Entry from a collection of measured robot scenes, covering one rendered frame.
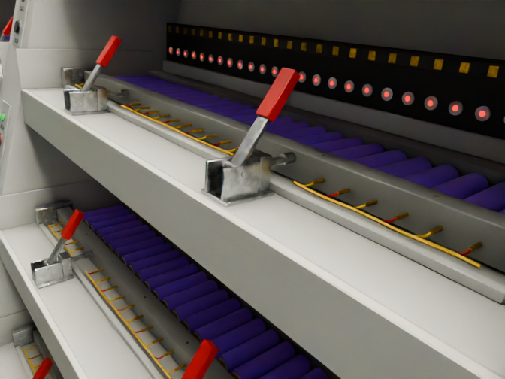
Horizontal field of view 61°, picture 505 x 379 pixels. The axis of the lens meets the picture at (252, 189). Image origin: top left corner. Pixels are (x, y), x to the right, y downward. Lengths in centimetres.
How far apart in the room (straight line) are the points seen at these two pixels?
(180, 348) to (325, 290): 23
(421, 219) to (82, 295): 39
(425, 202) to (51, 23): 53
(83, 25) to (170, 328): 43
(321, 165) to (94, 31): 46
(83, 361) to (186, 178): 22
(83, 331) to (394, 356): 35
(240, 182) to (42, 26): 44
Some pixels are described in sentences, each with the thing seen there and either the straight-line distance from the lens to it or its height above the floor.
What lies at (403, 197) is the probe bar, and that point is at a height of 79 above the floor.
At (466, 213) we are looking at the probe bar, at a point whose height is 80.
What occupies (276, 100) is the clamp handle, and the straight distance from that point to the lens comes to 27.
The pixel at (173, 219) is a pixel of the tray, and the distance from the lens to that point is 30.
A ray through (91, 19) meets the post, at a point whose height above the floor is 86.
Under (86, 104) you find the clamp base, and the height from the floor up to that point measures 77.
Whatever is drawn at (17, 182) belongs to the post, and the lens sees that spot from 68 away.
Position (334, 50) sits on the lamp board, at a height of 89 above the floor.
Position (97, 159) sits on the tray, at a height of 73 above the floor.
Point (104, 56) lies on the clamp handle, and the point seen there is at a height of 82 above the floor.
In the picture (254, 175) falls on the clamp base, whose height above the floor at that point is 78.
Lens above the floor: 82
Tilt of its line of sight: 11 degrees down
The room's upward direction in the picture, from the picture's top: 16 degrees clockwise
